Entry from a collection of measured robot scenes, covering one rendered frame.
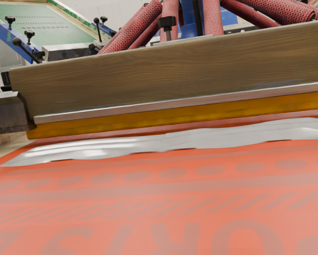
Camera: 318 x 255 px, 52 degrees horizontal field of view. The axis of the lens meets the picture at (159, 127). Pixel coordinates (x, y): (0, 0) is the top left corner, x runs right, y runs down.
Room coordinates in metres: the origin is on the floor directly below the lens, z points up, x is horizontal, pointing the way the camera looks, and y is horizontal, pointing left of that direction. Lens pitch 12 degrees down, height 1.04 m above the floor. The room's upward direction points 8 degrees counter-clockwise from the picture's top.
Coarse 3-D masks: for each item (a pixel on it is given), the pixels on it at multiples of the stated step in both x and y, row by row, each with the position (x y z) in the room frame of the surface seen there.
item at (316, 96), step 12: (288, 96) 0.38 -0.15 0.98; (300, 96) 0.38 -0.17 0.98; (312, 96) 0.37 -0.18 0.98; (180, 108) 0.40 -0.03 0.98; (192, 108) 0.40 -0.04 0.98; (204, 108) 0.40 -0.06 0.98; (216, 108) 0.39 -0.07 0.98; (228, 108) 0.39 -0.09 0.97; (240, 108) 0.39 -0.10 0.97; (72, 120) 0.43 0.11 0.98; (84, 120) 0.43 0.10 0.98; (96, 120) 0.43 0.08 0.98; (108, 120) 0.42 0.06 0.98; (120, 120) 0.42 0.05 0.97; (132, 120) 0.42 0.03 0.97
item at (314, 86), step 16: (192, 96) 0.39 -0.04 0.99; (208, 96) 0.37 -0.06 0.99; (224, 96) 0.37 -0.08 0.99; (240, 96) 0.37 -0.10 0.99; (256, 96) 0.36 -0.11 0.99; (272, 96) 0.36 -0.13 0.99; (64, 112) 0.41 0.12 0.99; (80, 112) 0.41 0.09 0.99; (96, 112) 0.40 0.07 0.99; (112, 112) 0.40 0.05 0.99; (128, 112) 0.39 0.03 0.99
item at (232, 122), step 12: (216, 120) 0.42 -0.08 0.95; (228, 120) 0.41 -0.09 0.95; (240, 120) 0.40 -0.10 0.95; (252, 120) 0.39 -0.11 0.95; (264, 120) 0.38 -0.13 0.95; (252, 144) 0.29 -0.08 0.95; (264, 144) 0.29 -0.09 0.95; (276, 144) 0.28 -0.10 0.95; (288, 144) 0.28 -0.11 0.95; (300, 144) 0.27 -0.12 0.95
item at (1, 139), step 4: (20, 132) 0.52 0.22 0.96; (24, 132) 0.53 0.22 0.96; (0, 136) 0.47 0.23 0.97; (4, 136) 0.48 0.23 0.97; (8, 136) 0.49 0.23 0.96; (12, 136) 0.50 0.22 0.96; (16, 136) 0.51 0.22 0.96; (20, 136) 0.52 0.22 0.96; (0, 140) 0.47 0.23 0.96; (4, 140) 0.48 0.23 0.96; (8, 140) 0.49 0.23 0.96; (12, 140) 0.49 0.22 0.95; (0, 144) 0.47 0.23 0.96
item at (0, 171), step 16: (144, 128) 0.44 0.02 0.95; (160, 128) 0.42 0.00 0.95; (32, 144) 0.44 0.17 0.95; (48, 144) 0.43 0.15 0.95; (0, 160) 0.37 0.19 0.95; (64, 160) 0.33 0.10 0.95; (80, 160) 0.32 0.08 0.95; (96, 160) 0.31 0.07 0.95; (112, 160) 0.30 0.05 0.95; (0, 176) 0.31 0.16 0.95
